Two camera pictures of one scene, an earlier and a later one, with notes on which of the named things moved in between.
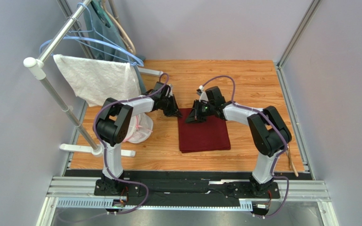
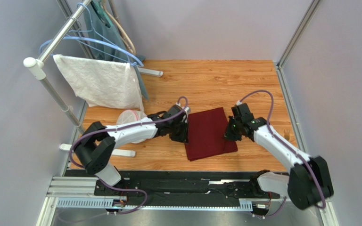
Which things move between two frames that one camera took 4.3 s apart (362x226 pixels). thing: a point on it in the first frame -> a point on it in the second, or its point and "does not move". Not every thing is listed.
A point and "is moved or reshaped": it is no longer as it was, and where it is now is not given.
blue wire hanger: (88, 28) does not move
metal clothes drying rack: (37, 67) does not move
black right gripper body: (198, 110) -> (233, 131)
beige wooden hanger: (126, 37) does not move
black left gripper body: (168, 106) -> (178, 132)
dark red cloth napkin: (212, 135) is moved or reshaped
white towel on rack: (96, 81) does not move
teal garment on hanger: (105, 42) does not move
